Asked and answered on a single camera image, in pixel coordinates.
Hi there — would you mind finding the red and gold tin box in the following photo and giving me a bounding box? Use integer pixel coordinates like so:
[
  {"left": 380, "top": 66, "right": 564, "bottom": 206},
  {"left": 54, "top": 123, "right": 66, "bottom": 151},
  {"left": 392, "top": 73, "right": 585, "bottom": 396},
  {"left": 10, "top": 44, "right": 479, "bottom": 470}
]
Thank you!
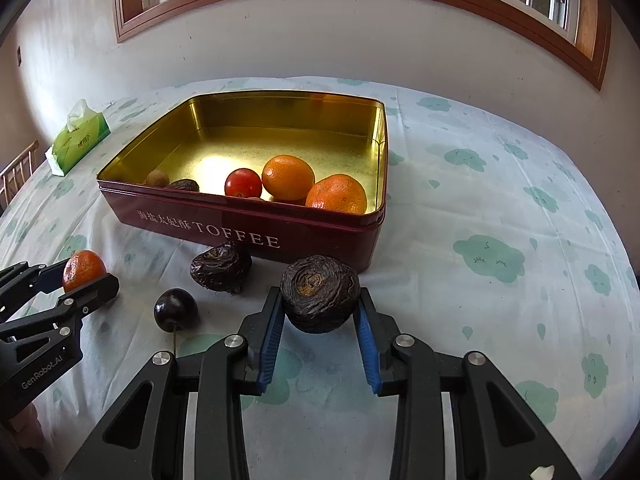
[{"left": 96, "top": 91, "right": 388, "bottom": 276}]

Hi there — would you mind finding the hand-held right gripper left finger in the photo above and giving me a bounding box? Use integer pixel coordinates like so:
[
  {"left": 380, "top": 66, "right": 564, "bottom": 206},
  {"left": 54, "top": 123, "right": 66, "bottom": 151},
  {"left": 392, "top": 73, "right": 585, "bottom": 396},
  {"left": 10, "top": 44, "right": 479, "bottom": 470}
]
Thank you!
[{"left": 60, "top": 286, "right": 287, "bottom": 480}]

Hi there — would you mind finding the red cherry tomato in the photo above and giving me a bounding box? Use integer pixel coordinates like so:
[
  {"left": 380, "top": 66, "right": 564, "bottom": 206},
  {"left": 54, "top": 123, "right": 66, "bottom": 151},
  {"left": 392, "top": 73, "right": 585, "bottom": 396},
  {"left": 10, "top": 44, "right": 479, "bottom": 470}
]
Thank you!
[{"left": 224, "top": 168, "right": 263, "bottom": 199}]

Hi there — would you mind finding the person's left hand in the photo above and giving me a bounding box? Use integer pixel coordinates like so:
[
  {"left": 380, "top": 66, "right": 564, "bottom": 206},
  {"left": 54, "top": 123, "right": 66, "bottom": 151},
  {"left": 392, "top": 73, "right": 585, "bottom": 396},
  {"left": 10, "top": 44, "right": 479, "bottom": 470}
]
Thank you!
[{"left": 7, "top": 402, "right": 48, "bottom": 461}]

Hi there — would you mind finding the white cloud print tablecloth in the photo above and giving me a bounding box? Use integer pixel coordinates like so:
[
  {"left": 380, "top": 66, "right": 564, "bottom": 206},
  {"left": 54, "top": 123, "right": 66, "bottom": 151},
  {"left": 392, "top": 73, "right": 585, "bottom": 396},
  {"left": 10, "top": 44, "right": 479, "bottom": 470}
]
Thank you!
[{"left": 0, "top": 76, "right": 640, "bottom": 480}]

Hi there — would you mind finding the mottled orange tangerine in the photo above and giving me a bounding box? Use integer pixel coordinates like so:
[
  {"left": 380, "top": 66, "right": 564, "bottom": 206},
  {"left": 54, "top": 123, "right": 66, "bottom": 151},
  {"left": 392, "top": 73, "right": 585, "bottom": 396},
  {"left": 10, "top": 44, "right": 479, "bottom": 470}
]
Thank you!
[
  {"left": 305, "top": 173, "right": 368, "bottom": 215},
  {"left": 62, "top": 250, "right": 107, "bottom": 293}
]

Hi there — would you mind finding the green tissue box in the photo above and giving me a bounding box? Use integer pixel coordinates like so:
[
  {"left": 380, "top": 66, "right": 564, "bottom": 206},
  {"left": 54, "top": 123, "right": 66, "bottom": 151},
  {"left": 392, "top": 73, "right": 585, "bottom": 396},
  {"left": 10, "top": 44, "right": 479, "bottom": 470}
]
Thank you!
[{"left": 45, "top": 99, "right": 112, "bottom": 177}]

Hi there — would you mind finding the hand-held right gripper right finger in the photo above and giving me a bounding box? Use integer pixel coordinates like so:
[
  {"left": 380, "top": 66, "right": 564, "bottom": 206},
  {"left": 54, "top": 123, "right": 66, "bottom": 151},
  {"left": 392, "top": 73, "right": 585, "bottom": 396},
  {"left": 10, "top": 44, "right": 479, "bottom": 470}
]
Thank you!
[{"left": 354, "top": 287, "right": 583, "bottom": 480}]

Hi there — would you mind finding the smooth orange kumquat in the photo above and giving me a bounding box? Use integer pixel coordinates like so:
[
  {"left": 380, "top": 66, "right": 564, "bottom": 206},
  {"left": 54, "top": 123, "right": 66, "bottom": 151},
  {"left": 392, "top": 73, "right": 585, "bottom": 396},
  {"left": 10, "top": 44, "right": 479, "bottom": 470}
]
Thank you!
[{"left": 261, "top": 154, "right": 316, "bottom": 202}]

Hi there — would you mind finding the dark cherry with stem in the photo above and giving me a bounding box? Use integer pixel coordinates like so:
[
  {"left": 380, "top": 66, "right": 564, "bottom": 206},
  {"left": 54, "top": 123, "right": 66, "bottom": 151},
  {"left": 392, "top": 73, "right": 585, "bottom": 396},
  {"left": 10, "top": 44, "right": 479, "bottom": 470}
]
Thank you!
[{"left": 153, "top": 288, "right": 199, "bottom": 341}]

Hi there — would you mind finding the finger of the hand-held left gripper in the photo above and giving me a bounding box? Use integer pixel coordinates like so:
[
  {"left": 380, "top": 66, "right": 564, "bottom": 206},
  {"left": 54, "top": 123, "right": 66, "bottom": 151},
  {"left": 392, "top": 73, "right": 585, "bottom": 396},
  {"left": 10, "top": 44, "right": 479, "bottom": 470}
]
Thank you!
[
  {"left": 0, "top": 261, "right": 69, "bottom": 317},
  {"left": 0, "top": 273, "right": 121, "bottom": 345}
]

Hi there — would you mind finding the wooden chair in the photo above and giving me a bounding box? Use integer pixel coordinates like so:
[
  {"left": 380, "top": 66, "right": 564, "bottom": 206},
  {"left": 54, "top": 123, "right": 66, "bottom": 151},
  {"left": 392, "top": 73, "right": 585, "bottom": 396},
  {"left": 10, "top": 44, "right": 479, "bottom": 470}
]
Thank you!
[{"left": 0, "top": 140, "right": 40, "bottom": 211}]

